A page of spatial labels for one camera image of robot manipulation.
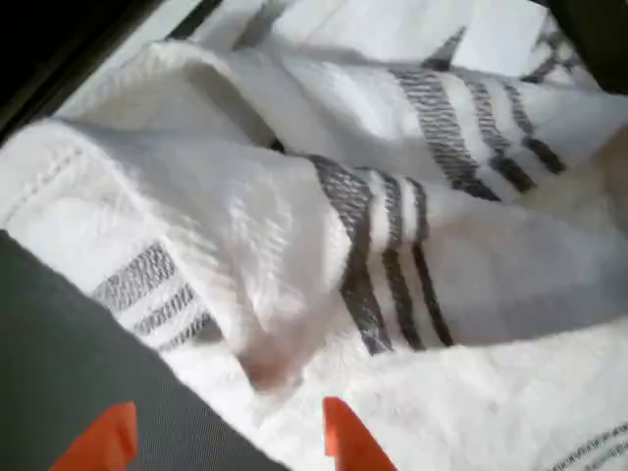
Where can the white striped dish towel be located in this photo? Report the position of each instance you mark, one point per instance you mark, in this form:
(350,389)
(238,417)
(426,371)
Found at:
(221,221)

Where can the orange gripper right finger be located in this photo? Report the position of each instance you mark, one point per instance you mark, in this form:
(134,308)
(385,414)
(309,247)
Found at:
(346,436)

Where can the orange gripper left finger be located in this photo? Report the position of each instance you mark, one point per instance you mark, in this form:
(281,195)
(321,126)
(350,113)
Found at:
(110,439)

